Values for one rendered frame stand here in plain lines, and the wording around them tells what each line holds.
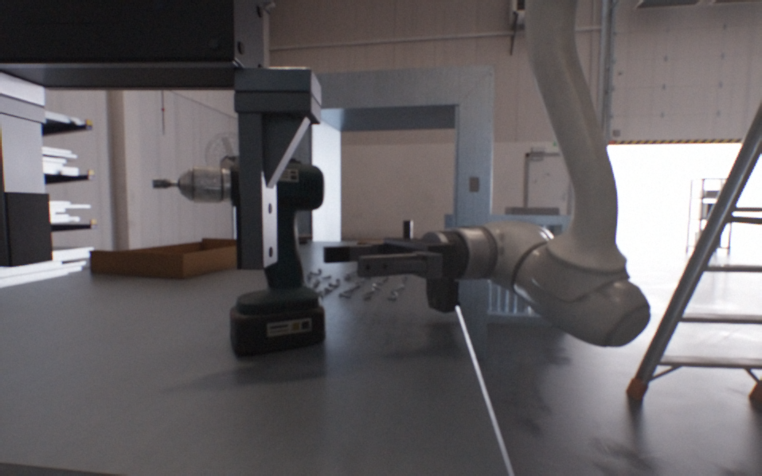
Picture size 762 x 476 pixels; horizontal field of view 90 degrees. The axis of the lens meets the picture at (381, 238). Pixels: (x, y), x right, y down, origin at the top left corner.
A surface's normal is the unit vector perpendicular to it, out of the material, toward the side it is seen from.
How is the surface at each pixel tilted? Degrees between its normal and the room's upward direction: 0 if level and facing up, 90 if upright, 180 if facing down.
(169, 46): 90
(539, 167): 90
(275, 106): 90
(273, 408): 0
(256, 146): 90
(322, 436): 0
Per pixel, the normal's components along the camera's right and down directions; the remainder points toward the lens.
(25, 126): 1.00, 0.01
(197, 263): 0.96, 0.03
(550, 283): -0.90, 0.02
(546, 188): -0.17, 0.07
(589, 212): -0.71, 0.17
